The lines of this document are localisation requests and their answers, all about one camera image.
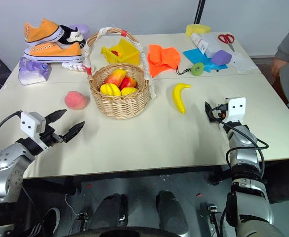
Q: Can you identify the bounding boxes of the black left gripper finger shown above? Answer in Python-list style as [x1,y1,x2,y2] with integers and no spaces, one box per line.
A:
[45,109,68,128]
[62,121,86,144]

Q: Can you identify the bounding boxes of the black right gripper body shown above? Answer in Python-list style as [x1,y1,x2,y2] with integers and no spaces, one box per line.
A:
[208,109,228,124]

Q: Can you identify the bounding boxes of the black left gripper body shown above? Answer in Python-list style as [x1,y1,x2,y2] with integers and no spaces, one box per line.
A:
[39,125,66,150]

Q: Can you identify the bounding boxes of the person's bare hand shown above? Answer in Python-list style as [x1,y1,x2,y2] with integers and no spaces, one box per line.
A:
[271,58,289,79]

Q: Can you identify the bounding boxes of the pink peach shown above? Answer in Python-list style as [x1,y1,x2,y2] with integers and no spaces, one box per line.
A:
[64,90,88,110]

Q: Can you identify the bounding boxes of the yellow banana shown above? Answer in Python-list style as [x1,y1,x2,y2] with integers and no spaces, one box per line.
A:
[171,82,192,115]

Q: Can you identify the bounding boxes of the green tape roll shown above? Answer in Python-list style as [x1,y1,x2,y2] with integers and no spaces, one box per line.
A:
[191,62,205,77]

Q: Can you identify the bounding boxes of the purple tissue pack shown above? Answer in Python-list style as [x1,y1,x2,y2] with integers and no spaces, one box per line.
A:
[18,56,52,86]

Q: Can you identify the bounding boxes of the small white bottle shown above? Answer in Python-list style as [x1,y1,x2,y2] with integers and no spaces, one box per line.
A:
[61,61,86,73]

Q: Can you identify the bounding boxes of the purple sponge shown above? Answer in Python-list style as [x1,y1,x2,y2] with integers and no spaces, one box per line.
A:
[210,49,233,66]

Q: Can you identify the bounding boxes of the blue cloth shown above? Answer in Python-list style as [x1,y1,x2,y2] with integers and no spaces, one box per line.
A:
[182,47,230,73]

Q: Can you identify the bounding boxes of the yellow ridged starfruit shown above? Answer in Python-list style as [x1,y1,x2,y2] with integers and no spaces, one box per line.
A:
[100,83,122,97]

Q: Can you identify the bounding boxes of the white paper sheet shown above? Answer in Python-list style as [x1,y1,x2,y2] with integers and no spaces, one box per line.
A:
[229,51,259,74]

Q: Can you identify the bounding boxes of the black table caster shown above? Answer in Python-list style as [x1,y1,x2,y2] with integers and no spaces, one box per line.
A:
[207,167,232,186]

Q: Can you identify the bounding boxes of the orange canvas low shoe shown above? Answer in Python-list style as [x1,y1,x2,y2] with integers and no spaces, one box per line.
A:
[23,42,84,64]

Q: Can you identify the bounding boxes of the white rectangular pack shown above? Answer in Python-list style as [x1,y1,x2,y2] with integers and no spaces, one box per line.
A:
[200,33,225,58]

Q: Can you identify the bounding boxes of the white tube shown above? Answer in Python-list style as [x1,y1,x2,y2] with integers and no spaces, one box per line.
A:
[190,32,209,55]

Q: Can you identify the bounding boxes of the orange cloth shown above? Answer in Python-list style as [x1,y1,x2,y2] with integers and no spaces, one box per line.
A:
[147,44,181,78]

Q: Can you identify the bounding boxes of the yellow and red mango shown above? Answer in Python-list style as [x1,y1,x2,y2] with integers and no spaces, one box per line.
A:
[104,69,127,87]

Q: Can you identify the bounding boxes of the yellow lemon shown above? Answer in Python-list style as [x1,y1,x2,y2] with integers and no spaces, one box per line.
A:
[121,87,138,97]

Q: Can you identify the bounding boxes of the red apple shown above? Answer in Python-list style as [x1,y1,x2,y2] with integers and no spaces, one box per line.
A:
[119,76,138,91]

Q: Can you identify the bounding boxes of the black and white sneaker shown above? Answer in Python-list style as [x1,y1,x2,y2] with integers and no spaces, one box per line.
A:
[57,24,87,48]

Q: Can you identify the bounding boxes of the black shoe with white stripes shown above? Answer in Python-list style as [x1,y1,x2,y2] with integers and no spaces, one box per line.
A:
[22,206,61,237]

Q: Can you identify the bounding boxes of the dark rounded robot foot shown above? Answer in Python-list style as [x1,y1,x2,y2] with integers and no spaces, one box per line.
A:
[88,193,129,231]
[156,190,190,236]

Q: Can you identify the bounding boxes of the purple bowl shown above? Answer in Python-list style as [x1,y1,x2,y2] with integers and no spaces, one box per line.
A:
[68,23,90,40]

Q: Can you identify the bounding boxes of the yellow plastic bin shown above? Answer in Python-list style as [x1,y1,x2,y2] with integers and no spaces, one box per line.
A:
[100,38,141,66]

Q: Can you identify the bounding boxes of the black pole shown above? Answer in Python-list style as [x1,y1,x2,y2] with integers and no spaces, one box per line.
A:
[193,0,207,24]

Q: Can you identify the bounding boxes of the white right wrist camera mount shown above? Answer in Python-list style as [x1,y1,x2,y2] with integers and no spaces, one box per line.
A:
[226,97,247,123]

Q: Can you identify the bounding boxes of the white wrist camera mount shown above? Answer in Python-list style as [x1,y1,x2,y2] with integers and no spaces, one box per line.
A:
[226,97,247,123]
[20,111,46,143]

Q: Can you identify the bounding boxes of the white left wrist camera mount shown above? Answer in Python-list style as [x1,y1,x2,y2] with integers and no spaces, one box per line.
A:
[20,111,46,143]

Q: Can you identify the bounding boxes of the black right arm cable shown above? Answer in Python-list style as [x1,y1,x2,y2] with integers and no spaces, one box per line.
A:
[209,103,270,185]

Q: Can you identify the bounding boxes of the black string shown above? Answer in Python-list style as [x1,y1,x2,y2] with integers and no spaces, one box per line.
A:
[175,67,193,76]

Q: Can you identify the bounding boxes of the wicker basket with handle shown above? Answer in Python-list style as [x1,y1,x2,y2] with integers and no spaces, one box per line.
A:
[81,26,158,120]

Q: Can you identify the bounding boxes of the black table frame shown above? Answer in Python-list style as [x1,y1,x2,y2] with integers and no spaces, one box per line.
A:
[22,164,234,197]

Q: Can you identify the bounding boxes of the thin white cable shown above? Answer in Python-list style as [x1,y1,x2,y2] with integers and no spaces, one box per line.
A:
[64,194,80,216]

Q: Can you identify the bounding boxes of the red-handled scissors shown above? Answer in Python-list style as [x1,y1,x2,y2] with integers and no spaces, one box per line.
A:
[217,33,236,53]

